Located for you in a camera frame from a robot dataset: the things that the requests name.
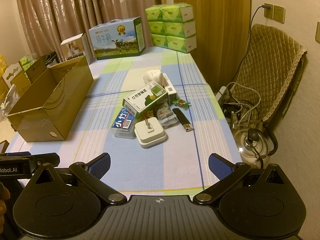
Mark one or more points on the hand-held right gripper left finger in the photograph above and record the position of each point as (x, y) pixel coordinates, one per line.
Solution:
(100, 165)

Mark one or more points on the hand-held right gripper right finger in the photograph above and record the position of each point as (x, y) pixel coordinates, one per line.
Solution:
(220, 167)

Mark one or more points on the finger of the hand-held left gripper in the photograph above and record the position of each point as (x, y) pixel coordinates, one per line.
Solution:
(48, 160)

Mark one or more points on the clear box with blue label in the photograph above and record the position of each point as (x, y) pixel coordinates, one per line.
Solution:
(123, 125)

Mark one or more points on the white charger adapter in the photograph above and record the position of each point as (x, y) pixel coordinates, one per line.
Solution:
(150, 135)

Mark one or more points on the black lighter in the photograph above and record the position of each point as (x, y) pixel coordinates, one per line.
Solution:
(182, 118)

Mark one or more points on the red snack packet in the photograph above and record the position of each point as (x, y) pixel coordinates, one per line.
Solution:
(148, 115)

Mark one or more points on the green candy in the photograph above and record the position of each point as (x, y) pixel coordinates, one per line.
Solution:
(181, 103)

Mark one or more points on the clear snack packet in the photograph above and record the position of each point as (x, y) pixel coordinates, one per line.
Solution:
(165, 113)

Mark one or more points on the green and white medicine box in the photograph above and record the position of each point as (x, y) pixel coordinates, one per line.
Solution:
(142, 100)

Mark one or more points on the white cloth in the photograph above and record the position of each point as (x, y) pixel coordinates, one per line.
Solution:
(153, 76)

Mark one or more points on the person's left hand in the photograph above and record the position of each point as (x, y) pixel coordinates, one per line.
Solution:
(3, 205)

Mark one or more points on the steel kettle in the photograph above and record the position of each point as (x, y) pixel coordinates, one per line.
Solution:
(252, 145)

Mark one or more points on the crinkled silver plastic bag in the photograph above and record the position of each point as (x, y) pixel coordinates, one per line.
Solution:
(8, 100)

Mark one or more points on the white power strip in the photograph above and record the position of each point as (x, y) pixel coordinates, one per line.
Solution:
(222, 95)

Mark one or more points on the yellow plastic bag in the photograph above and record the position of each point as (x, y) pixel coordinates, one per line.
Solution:
(2, 75)

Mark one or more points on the green tissue packs bundle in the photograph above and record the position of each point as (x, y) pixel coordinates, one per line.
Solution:
(25, 62)

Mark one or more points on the black and white bag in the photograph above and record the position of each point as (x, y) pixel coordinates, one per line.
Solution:
(51, 58)

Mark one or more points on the small white photo box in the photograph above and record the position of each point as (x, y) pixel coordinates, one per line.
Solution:
(75, 47)

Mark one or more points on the quilted olive chair cover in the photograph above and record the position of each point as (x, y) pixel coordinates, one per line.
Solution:
(270, 60)

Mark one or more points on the blue milk carton box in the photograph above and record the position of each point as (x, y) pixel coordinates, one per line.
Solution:
(112, 42)

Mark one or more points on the wooden wardrobe panel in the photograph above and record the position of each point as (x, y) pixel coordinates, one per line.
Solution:
(220, 30)

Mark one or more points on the stack of green tissue packs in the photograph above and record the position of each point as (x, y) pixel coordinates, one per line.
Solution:
(172, 27)

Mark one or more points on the brown curtain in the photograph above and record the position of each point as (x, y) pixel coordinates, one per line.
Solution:
(62, 7)

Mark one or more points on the grey charger plug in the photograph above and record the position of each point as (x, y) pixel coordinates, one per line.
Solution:
(265, 6)

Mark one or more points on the beige wall socket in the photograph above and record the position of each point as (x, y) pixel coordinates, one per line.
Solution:
(279, 15)
(269, 13)

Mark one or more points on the beige wall switch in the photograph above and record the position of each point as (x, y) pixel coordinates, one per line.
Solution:
(318, 32)

